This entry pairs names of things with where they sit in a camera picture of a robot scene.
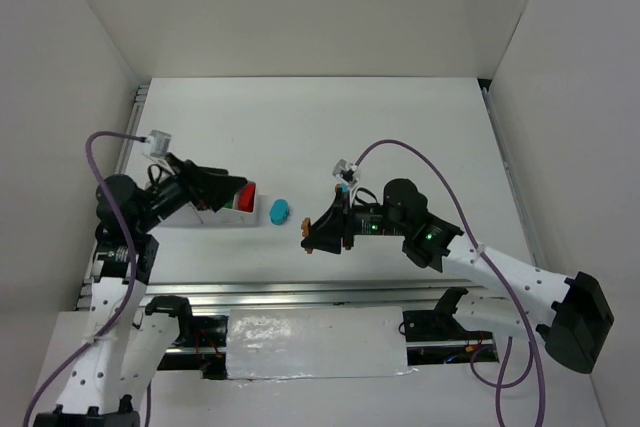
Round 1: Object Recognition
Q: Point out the brown long lego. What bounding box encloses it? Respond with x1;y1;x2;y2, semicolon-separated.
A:
301;217;313;254

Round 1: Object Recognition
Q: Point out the red lego brick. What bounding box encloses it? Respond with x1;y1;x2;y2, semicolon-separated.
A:
237;182;256;212

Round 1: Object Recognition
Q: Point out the teal rounded lego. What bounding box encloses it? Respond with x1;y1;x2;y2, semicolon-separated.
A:
269;199;290;225

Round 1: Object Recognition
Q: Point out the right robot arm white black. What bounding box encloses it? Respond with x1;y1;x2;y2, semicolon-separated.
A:
301;178;614;374

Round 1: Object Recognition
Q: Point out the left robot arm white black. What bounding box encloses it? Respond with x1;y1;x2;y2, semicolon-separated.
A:
27;154;248;426

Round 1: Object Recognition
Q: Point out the white divided container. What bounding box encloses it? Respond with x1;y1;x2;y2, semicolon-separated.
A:
159;179;259;228

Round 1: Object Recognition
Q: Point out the silver foil tape panel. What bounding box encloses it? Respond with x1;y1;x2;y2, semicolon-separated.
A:
226;306;409;380

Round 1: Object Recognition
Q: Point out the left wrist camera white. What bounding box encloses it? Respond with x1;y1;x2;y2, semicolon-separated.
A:
142;130;172;160

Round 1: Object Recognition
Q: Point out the aluminium front rail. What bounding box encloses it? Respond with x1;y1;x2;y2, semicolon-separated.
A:
145;279;488;307

